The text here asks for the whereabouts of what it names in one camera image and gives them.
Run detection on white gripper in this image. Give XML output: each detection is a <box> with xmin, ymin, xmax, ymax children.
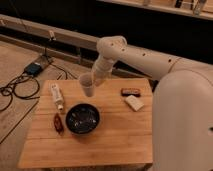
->
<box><xmin>92</xmin><ymin>69</ymin><xmax>111</xmax><ymax>86</ymax></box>

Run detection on white ceramic cup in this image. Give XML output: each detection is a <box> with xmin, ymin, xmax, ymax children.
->
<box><xmin>79</xmin><ymin>73</ymin><xmax>94</xmax><ymax>97</ymax></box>

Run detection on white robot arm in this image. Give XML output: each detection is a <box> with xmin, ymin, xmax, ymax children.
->
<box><xmin>92</xmin><ymin>36</ymin><xmax>179</xmax><ymax>86</ymax></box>

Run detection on dark brown rectangular bar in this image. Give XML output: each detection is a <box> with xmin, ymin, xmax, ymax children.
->
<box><xmin>121</xmin><ymin>88</ymin><xmax>141</xmax><ymax>97</ymax></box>

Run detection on white plastic bottle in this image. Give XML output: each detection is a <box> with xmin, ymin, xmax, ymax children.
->
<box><xmin>50</xmin><ymin>83</ymin><xmax>64</xmax><ymax>111</ymax></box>

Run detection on black bowl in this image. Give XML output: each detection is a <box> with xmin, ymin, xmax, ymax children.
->
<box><xmin>65</xmin><ymin>103</ymin><xmax>100</xmax><ymax>134</ymax></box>

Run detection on wooden table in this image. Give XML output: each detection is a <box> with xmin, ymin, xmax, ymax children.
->
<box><xmin>18</xmin><ymin>78</ymin><xmax>153</xmax><ymax>168</ymax></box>

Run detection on black power adapter box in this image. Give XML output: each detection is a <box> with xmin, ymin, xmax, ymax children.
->
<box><xmin>24</xmin><ymin>62</ymin><xmax>43</xmax><ymax>76</ymax></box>

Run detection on black floor cables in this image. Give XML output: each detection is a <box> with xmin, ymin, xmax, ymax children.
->
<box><xmin>0</xmin><ymin>63</ymin><xmax>78</xmax><ymax>145</ymax></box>

